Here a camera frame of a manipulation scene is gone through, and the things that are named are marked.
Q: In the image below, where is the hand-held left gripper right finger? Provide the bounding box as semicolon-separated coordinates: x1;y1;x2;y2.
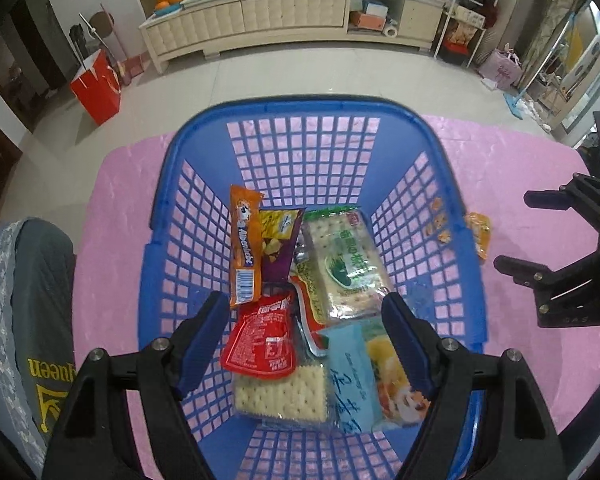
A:
381;292;567;480

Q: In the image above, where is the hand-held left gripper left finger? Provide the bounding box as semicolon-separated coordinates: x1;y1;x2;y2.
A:
42;292;231;480

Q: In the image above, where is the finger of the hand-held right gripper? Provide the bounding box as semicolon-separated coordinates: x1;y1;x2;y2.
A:
494;247;600;312
523;172;600;222

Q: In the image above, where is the orange yellow snack packet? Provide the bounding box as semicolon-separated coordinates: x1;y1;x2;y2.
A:
425;197;493;266

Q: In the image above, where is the small light blue cartoon packet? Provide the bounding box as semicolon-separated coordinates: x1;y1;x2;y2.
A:
320;317;431;433

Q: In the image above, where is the plain cracker packet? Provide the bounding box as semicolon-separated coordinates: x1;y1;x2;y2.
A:
232;362;329;423

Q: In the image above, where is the green label cracker packet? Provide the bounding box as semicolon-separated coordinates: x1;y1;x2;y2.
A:
300;208;396;321

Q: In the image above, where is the red edged snack packet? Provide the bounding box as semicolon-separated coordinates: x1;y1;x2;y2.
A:
290;275;331;358

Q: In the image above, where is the long orange biscuit packet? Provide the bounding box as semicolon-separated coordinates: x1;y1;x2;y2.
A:
228;185;265;309

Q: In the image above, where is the purple yellow chip packet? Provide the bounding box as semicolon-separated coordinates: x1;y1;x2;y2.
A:
257;208;307;286

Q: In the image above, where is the blue plastic basket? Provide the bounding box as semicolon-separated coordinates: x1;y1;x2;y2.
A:
137;94;486;480

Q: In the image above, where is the pink gift bag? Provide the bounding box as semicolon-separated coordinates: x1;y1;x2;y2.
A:
480;47;523;88

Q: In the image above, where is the pink quilted cover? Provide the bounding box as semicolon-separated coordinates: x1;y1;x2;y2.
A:
77;115;600;480

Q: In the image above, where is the white metal rack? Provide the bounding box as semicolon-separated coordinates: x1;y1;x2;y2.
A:
432;0;506;68

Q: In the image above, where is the red paper bag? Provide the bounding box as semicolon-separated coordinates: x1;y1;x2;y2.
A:
70;50;123;126

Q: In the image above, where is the dark wooden door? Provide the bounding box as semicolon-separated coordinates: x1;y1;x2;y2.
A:
0;0;66;181

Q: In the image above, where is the cream tv cabinet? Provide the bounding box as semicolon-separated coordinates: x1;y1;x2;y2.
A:
139;0;446;73

